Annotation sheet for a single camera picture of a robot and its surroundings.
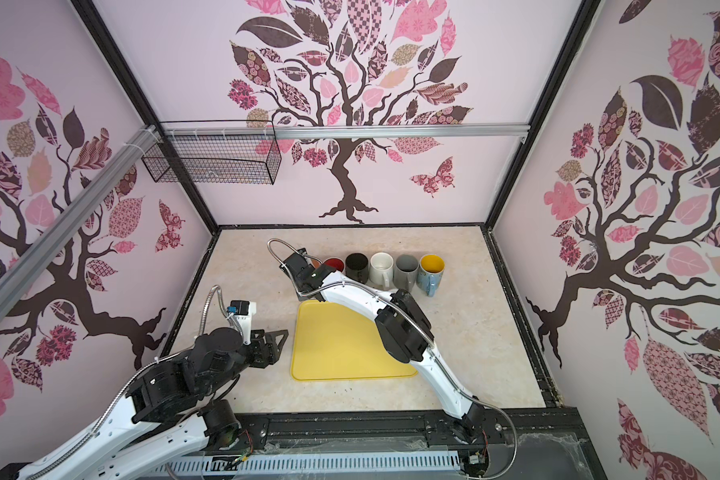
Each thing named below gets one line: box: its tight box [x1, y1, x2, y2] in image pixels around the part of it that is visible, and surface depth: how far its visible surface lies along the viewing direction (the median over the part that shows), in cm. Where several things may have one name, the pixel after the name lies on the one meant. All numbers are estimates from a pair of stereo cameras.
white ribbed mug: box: [369, 252, 394, 289], surface depth 100 cm
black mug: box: [345, 252, 369, 284], surface depth 100 cm
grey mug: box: [393, 254, 419, 292], surface depth 97 cm
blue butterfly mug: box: [416, 254, 445, 298], surface depth 97 cm
